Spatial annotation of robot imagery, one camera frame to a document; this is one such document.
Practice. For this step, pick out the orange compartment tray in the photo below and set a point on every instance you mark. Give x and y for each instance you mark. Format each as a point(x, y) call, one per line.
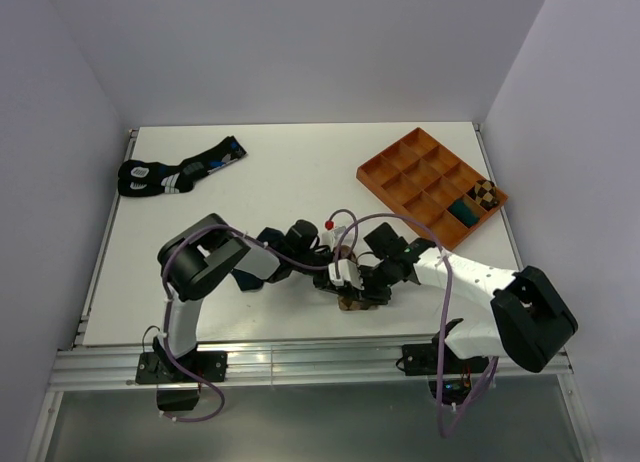
point(419, 177)

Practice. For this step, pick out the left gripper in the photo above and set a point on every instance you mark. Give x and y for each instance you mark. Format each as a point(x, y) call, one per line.
point(323, 282)

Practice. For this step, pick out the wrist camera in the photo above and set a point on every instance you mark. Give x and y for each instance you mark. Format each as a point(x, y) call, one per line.
point(344, 273)
point(332, 234)

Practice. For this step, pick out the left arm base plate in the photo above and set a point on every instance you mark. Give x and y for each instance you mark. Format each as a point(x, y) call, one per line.
point(153, 370)

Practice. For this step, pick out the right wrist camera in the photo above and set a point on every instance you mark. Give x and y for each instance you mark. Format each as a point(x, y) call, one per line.
point(344, 273)

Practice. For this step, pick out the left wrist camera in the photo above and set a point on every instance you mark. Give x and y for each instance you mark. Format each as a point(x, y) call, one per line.
point(332, 234)

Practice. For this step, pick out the rolled teal sock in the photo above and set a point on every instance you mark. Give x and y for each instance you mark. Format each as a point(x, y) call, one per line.
point(467, 212)

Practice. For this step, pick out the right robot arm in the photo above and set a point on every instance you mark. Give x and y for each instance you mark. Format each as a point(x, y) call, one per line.
point(526, 319)

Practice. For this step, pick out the rolled argyle sock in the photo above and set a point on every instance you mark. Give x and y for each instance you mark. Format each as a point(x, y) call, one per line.
point(484, 194)

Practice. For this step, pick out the aluminium rail frame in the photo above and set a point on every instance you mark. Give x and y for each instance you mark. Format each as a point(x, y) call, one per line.
point(316, 399)

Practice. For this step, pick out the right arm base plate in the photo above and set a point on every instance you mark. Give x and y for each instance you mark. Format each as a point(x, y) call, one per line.
point(422, 359)

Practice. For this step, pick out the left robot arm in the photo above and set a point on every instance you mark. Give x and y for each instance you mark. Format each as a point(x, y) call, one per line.
point(196, 261)

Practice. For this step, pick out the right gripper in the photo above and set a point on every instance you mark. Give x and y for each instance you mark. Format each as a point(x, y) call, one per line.
point(371, 295)

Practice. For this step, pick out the dark navy sock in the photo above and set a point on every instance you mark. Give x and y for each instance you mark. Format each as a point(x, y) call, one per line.
point(259, 264)

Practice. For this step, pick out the black sport sock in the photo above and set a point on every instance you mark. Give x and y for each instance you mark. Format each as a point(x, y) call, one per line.
point(139, 179)

